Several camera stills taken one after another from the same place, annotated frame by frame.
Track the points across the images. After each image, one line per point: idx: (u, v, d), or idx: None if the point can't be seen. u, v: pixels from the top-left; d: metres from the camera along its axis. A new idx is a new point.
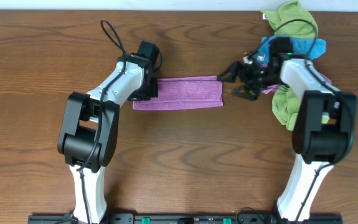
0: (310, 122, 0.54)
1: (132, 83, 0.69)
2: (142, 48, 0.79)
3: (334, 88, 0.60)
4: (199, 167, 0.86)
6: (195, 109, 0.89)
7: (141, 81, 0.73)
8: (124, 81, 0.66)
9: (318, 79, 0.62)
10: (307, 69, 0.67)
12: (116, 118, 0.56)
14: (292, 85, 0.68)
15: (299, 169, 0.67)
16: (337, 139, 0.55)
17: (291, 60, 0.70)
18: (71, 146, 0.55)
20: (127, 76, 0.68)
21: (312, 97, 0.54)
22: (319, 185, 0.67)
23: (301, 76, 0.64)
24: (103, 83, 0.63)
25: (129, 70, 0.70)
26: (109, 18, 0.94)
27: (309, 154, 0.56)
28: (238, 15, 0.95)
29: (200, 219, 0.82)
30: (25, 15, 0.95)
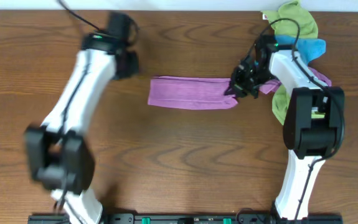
0: (301, 117, 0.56)
1: (96, 88, 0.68)
2: (109, 27, 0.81)
3: (321, 83, 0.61)
4: (199, 167, 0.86)
6: (195, 109, 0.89)
7: (111, 68, 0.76)
8: (86, 93, 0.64)
9: (306, 73, 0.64)
10: (295, 62, 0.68)
12: (81, 151, 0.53)
14: (281, 79, 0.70)
15: (293, 165, 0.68)
16: (328, 133, 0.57)
17: (279, 53, 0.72)
18: (45, 179, 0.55)
20: (88, 83, 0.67)
21: (301, 93, 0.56)
22: (312, 182, 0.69)
23: (290, 70, 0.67)
24: (65, 93, 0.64)
25: (92, 71, 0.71)
26: (109, 18, 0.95)
27: (301, 148, 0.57)
28: (237, 15, 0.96)
29: (200, 219, 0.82)
30: (27, 15, 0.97)
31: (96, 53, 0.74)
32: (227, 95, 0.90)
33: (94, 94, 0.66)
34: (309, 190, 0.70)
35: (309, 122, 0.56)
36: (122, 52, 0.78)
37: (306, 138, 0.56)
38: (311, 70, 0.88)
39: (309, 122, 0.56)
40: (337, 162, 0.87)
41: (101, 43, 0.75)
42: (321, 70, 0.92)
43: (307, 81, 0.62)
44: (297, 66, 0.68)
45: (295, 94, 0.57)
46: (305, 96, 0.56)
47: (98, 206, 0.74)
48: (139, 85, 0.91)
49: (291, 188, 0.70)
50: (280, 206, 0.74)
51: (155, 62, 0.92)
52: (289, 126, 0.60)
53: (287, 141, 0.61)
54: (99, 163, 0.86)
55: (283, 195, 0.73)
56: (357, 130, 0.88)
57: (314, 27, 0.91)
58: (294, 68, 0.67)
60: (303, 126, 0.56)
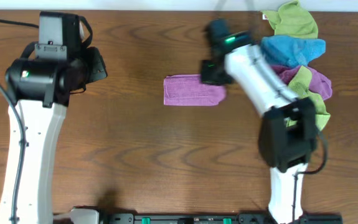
0: (276, 141, 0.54)
1: (48, 147, 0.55)
2: (47, 37, 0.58)
3: (289, 93, 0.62)
4: (199, 167, 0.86)
6: (195, 109, 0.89)
7: (60, 114, 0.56)
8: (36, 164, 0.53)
9: (273, 84, 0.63)
10: (255, 66, 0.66)
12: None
14: (241, 81, 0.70)
15: (277, 178, 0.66)
16: (304, 144, 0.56)
17: (235, 53, 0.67)
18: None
20: (35, 149, 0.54)
21: (273, 119, 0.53)
22: (301, 185, 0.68)
23: (255, 79, 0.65)
24: (11, 162, 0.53)
25: (33, 132, 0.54)
26: (108, 18, 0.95)
27: (282, 163, 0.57)
28: (238, 15, 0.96)
29: (200, 219, 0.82)
30: (25, 15, 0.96)
31: (30, 102, 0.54)
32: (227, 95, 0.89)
33: (46, 160, 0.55)
34: (299, 193, 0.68)
35: (285, 144, 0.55)
36: (68, 82, 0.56)
37: (284, 156, 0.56)
38: (312, 70, 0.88)
39: (285, 142, 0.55)
40: (337, 162, 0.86)
41: (37, 69, 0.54)
42: (320, 70, 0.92)
43: (275, 95, 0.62)
44: (260, 70, 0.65)
45: (267, 120, 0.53)
46: (277, 120, 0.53)
47: (89, 214, 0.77)
48: (138, 85, 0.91)
49: (281, 197, 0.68)
50: (276, 212, 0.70)
51: (155, 63, 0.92)
52: (263, 144, 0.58)
53: (265, 158, 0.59)
54: (99, 163, 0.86)
55: (274, 201, 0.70)
56: (357, 131, 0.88)
57: (314, 26, 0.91)
58: (258, 76, 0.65)
60: (280, 148, 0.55)
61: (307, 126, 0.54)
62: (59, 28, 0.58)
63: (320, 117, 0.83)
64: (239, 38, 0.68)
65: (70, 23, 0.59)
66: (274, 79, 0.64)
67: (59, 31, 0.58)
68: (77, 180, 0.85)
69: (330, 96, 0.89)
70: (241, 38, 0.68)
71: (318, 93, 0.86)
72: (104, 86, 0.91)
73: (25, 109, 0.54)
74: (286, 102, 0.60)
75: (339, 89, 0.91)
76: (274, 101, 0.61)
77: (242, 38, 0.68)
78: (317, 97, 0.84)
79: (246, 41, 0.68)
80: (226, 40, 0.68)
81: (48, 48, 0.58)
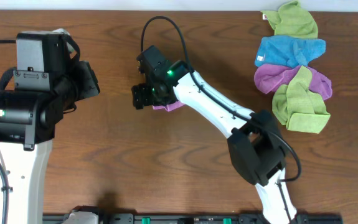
0: (248, 160, 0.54)
1: (35, 186, 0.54)
2: (27, 63, 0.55)
3: (245, 111, 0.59)
4: (198, 167, 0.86)
6: (195, 108, 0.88)
7: (44, 153, 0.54)
8: (22, 208, 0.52)
9: (226, 107, 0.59)
10: (203, 92, 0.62)
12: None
14: (197, 109, 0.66)
15: (261, 190, 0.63)
16: (275, 153, 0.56)
17: (179, 86, 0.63)
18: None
20: (19, 193, 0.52)
21: (237, 142, 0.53)
22: (286, 186, 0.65)
23: (207, 109, 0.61)
24: None
25: (17, 176, 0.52)
26: (108, 18, 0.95)
27: (262, 178, 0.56)
28: (238, 14, 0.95)
29: (200, 219, 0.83)
30: (25, 15, 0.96)
31: (9, 147, 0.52)
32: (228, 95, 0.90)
33: (33, 200, 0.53)
34: (286, 194, 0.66)
35: (257, 158, 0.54)
36: (50, 112, 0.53)
37: (263, 170, 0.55)
38: (312, 70, 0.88)
39: (257, 158, 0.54)
40: (337, 162, 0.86)
41: (15, 104, 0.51)
42: (321, 70, 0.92)
43: (231, 116, 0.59)
44: (207, 97, 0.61)
45: (232, 145, 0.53)
46: (241, 140, 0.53)
47: (89, 219, 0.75)
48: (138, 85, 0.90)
49: (271, 205, 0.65)
50: (271, 218, 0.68)
51: None
52: (238, 166, 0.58)
53: (244, 178, 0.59)
54: (99, 163, 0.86)
55: (266, 209, 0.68)
56: None
57: (314, 26, 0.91)
58: (208, 104, 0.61)
60: (254, 165, 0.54)
61: (271, 136, 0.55)
62: (40, 52, 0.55)
63: (320, 117, 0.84)
64: (178, 69, 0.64)
65: (50, 45, 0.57)
66: (225, 101, 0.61)
67: (40, 56, 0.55)
68: (77, 180, 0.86)
69: (330, 97, 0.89)
70: (180, 68, 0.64)
71: (317, 93, 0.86)
72: (104, 86, 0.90)
73: (5, 152, 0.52)
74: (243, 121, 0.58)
75: (338, 90, 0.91)
76: (233, 124, 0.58)
77: (180, 68, 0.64)
78: (316, 97, 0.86)
79: (184, 69, 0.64)
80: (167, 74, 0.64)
81: (28, 75, 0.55)
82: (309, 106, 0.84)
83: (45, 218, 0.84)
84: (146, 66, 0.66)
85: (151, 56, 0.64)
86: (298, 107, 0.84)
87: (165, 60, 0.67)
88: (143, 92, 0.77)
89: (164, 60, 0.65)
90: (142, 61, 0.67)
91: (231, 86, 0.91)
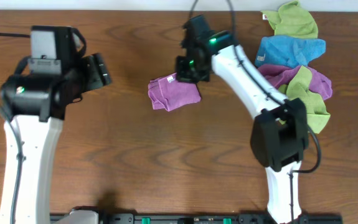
0: (269, 142, 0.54)
1: (46, 159, 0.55)
2: (42, 48, 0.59)
3: (280, 96, 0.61)
4: (199, 167, 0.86)
6: (195, 108, 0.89)
7: (55, 128, 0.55)
8: (35, 177, 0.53)
9: (262, 88, 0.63)
10: (242, 66, 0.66)
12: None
14: (231, 84, 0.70)
15: (272, 177, 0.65)
16: (297, 143, 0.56)
17: (220, 55, 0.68)
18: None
20: (32, 162, 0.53)
21: (264, 121, 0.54)
22: (297, 182, 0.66)
23: (243, 83, 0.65)
24: (8, 175, 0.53)
25: (31, 149, 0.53)
26: (108, 19, 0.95)
27: (276, 164, 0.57)
28: (238, 15, 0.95)
29: (200, 219, 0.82)
30: (25, 15, 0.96)
31: (27, 119, 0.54)
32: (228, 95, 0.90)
33: (44, 171, 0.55)
34: (296, 192, 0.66)
35: (278, 143, 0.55)
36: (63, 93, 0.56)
37: (279, 155, 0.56)
38: (312, 70, 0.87)
39: (278, 142, 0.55)
40: (337, 162, 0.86)
41: (32, 85, 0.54)
42: (321, 70, 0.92)
43: (264, 98, 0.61)
44: (245, 72, 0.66)
45: (259, 123, 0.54)
46: (269, 122, 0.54)
47: (89, 217, 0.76)
48: (139, 85, 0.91)
49: (277, 198, 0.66)
50: (276, 212, 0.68)
51: (155, 63, 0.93)
52: (258, 147, 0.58)
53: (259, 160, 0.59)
54: (99, 163, 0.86)
55: (272, 203, 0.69)
56: (357, 131, 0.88)
57: (314, 26, 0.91)
58: (245, 79, 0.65)
60: (274, 148, 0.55)
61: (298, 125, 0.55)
62: (51, 43, 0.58)
63: (320, 117, 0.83)
64: (221, 39, 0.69)
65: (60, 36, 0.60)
66: (262, 82, 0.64)
67: (52, 46, 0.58)
68: (78, 180, 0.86)
69: (330, 97, 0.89)
70: (223, 39, 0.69)
71: (317, 93, 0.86)
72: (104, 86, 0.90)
73: (21, 124, 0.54)
74: (275, 103, 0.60)
75: (338, 90, 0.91)
76: (265, 104, 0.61)
77: (224, 38, 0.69)
78: (317, 97, 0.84)
79: (228, 41, 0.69)
80: (210, 41, 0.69)
81: (42, 63, 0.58)
82: (309, 106, 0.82)
83: None
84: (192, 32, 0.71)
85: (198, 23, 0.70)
86: None
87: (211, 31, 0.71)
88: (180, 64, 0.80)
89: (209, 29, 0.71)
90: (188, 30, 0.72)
91: None
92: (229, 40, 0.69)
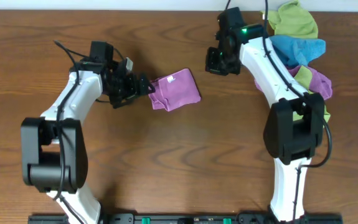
0: (282, 131, 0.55)
1: (89, 96, 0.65)
2: (95, 52, 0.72)
3: (300, 89, 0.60)
4: (199, 167, 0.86)
6: (195, 109, 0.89)
7: (100, 86, 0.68)
8: (82, 99, 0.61)
9: (284, 78, 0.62)
10: (268, 57, 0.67)
12: (78, 135, 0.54)
14: (255, 73, 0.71)
15: (281, 170, 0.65)
16: (310, 138, 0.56)
17: (248, 44, 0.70)
18: (38, 177, 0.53)
20: (84, 88, 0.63)
21: (281, 111, 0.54)
22: (304, 178, 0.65)
23: (264, 73, 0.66)
24: (61, 96, 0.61)
25: (85, 79, 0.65)
26: (108, 19, 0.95)
27: (286, 156, 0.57)
28: None
29: (200, 219, 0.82)
30: (25, 15, 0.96)
31: (88, 75, 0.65)
32: (228, 95, 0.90)
33: (88, 98, 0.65)
34: (301, 190, 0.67)
35: (291, 134, 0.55)
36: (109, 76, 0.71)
37: (290, 147, 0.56)
38: (312, 70, 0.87)
39: (291, 132, 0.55)
40: (337, 162, 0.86)
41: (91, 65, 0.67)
42: (321, 70, 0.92)
43: (285, 88, 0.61)
44: (270, 62, 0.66)
45: (274, 111, 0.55)
46: (284, 111, 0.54)
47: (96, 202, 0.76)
48: None
49: (282, 193, 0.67)
50: (277, 210, 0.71)
51: (156, 63, 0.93)
52: (271, 135, 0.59)
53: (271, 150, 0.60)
54: (99, 163, 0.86)
55: (277, 199, 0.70)
56: (357, 130, 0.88)
57: (314, 26, 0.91)
58: (268, 68, 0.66)
60: (286, 138, 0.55)
61: (314, 119, 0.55)
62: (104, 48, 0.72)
63: None
64: (252, 30, 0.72)
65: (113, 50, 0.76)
66: (285, 73, 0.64)
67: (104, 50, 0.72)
68: None
69: (330, 97, 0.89)
70: (255, 30, 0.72)
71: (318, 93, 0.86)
72: None
73: (81, 73, 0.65)
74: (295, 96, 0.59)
75: (338, 90, 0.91)
76: (284, 94, 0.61)
77: (255, 30, 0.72)
78: None
79: (259, 33, 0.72)
80: (241, 31, 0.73)
81: (96, 59, 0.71)
82: None
83: (45, 218, 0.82)
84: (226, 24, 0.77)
85: (232, 16, 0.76)
86: None
87: (243, 23, 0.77)
88: (211, 56, 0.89)
89: (242, 23, 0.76)
90: (223, 22, 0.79)
91: (233, 85, 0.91)
92: (259, 32, 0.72)
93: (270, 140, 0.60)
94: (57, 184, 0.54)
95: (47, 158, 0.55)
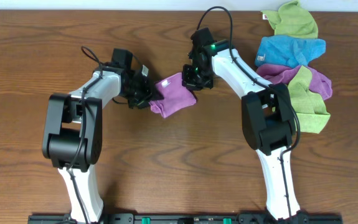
0: (256, 121, 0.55)
1: (111, 94, 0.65)
2: (116, 57, 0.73)
3: (265, 82, 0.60)
4: (199, 167, 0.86)
6: (195, 109, 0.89)
7: (119, 86, 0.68)
8: (106, 91, 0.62)
9: (249, 76, 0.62)
10: (236, 63, 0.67)
12: (99, 112, 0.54)
14: (226, 79, 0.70)
15: (265, 163, 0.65)
16: (282, 126, 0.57)
17: (218, 55, 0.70)
18: (56, 150, 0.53)
20: (107, 81, 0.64)
21: (251, 101, 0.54)
22: (289, 168, 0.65)
23: (232, 75, 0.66)
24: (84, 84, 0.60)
25: (108, 76, 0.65)
26: (108, 18, 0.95)
27: (264, 145, 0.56)
28: (238, 14, 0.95)
29: (200, 219, 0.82)
30: (25, 15, 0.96)
31: (111, 73, 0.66)
32: (228, 95, 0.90)
33: (110, 92, 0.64)
34: (289, 182, 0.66)
35: (264, 124, 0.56)
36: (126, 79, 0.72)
37: (267, 135, 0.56)
38: (312, 70, 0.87)
39: (264, 122, 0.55)
40: (337, 162, 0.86)
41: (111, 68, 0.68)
42: (321, 70, 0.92)
43: (252, 84, 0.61)
44: (238, 66, 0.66)
45: (245, 102, 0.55)
46: (254, 102, 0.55)
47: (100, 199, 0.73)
48: None
49: (273, 188, 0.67)
50: (273, 208, 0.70)
51: (156, 63, 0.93)
52: (247, 129, 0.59)
53: (250, 144, 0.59)
54: (99, 163, 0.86)
55: (271, 198, 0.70)
56: None
57: (314, 26, 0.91)
58: (235, 70, 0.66)
60: (260, 129, 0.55)
61: (282, 107, 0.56)
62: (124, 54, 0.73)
63: (320, 117, 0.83)
64: (221, 45, 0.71)
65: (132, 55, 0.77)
66: (251, 72, 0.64)
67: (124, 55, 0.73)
68: None
69: (330, 97, 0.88)
70: (224, 45, 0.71)
71: (318, 93, 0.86)
72: None
73: (105, 72, 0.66)
74: (261, 88, 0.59)
75: (338, 91, 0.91)
76: (251, 89, 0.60)
77: (223, 45, 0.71)
78: (317, 97, 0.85)
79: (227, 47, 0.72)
80: (210, 47, 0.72)
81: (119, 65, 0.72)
82: (309, 106, 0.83)
83: (44, 218, 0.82)
84: (198, 42, 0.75)
85: (203, 35, 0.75)
86: (298, 107, 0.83)
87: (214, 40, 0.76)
88: (187, 71, 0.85)
89: (213, 40, 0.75)
90: (195, 41, 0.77)
91: None
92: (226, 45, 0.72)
93: (248, 134, 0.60)
94: (73, 158, 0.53)
95: (66, 132, 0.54)
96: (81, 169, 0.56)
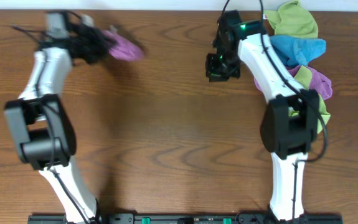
0: (279, 126, 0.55)
1: (59, 69, 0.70)
2: (53, 25, 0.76)
3: (297, 86, 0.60)
4: (199, 167, 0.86)
6: (195, 108, 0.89)
7: (67, 60, 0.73)
8: (55, 75, 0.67)
9: (281, 75, 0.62)
10: (266, 53, 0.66)
12: (60, 106, 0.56)
14: (251, 69, 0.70)
15: (277, 167, 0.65)
16: (304, 133, 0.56)
17: (247, 41, 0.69)
18: (31, 152, 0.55)
20: (51, 63, 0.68)
21: (279, 106, 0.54)
22: (302, 174, 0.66)
23: (261, 70, 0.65)
24: (33, 79, 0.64)
25: (52, 55, 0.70)
26: (108, 18, 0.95)
27: (282, 150, 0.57)
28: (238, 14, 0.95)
29: (200, 219, 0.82)
30: (25, 15, 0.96)
31: (55, 51, 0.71)
32: (228, 95, 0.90)
33: (60, 71, 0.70)
34: (299, 186, 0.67)
35: (287, 129, 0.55)
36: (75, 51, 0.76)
37: (286, 141, 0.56)
38: (312, 70, 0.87)
39: (287, 127, 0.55)
40: (337, 162, 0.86)
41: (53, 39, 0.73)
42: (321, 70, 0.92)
43: (282, 84, 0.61)
44: (268, 57, 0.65)
45: (273, 107, 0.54)
46: (282, 107, 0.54)
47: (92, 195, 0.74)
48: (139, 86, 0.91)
49: (280, 190, 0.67)
50: (276, 209, 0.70)
51: (155, 63, 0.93)
52: (266, 130, 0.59)
53: (267, 145, 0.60)
54: (99, 163, 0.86)
55: (275, 199, 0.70)
56: None
57: (314, 26, 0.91)
58: (266, 63, 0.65)
60: (282, 134, 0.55)
61: (309, 114, 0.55)
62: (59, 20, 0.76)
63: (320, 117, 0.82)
64: (251, 26, 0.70)
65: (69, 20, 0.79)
66: (283, 70, 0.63)
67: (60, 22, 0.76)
68: None
69: (330, 97, 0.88)
70: (253, 27, 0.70)
71: (319, 93, 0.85)
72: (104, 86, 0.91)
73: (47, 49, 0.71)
74: (291, 91, 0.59)
75: (339, 91, 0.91)
76: (282, 90, 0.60)
77: (254, 25, 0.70)
78: None
79: (257, 30, 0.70)
80: (240, 27, 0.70)
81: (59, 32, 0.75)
82: None
83: (45, 218, 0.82)
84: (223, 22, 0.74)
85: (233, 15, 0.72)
86: None
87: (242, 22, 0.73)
88: (211, 61, 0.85)
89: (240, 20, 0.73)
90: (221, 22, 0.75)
91: (233, 84, 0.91)
92: (258, 28, 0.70)
93: (266, 135, 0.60)
94: (50, 155, 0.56)
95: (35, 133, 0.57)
96: (63, 163, 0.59)
